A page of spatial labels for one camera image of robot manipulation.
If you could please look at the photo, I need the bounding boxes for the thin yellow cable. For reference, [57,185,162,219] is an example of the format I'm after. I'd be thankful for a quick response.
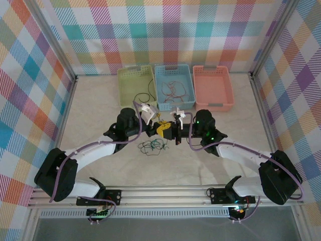
[155,112,168,126]

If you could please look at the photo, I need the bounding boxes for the thin green cable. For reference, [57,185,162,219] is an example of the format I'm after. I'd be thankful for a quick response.
[138,139,169,156]

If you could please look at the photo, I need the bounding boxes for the thin red cable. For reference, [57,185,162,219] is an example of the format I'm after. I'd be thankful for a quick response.
[162,80,187,98]

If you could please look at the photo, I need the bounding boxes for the thin black cable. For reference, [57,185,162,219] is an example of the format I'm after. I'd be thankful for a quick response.
[134,78,156,102]

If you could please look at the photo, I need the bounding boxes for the green plastic basket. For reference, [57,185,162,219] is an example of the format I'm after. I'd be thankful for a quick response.
[117,64,158,114]

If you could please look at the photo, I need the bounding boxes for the pink plastic basket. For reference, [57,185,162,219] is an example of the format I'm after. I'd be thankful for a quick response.
[192,65,235,112]

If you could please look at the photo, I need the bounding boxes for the blue plastic basket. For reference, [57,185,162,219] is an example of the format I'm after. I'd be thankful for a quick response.
[153,64,196,111]

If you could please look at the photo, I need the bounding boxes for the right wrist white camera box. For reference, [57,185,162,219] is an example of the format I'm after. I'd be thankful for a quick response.
[170,106,187,125]

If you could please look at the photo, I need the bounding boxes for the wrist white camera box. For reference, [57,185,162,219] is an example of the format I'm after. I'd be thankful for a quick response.
[139,102,159,124]
[170,106,187,125]

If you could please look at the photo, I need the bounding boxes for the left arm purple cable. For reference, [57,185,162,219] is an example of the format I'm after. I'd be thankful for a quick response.
[49,100,144,224]

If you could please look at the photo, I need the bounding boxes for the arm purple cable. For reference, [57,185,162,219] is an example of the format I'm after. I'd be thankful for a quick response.
[49,100,144,224]
[188,112,305,224]

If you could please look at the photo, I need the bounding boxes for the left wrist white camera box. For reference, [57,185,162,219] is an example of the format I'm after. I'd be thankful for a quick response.
[139,102,159,124]

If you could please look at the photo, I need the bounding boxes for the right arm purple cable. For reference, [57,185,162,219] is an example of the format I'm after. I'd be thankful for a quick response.
[188,112,305,224]

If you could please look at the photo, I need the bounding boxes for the aluminium floor rail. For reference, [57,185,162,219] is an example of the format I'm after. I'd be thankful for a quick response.
[249,72,278,153]
[54,75,79,150]

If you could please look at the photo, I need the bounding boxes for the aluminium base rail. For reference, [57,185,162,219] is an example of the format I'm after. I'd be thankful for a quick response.
[27,185,303,208]

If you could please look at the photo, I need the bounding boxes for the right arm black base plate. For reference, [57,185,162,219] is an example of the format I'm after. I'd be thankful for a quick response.
[209,187,256,204]

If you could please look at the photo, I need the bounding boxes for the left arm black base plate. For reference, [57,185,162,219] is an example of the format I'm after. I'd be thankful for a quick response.
[76,189,122,206]

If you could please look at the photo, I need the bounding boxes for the grey slotted cable duct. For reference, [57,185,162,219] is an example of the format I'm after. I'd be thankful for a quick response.
[40,207,231,218]

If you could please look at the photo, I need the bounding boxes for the aluminium frame post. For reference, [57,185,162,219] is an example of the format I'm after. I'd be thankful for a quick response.
[26,0,78,81]
[250,0,301,77]

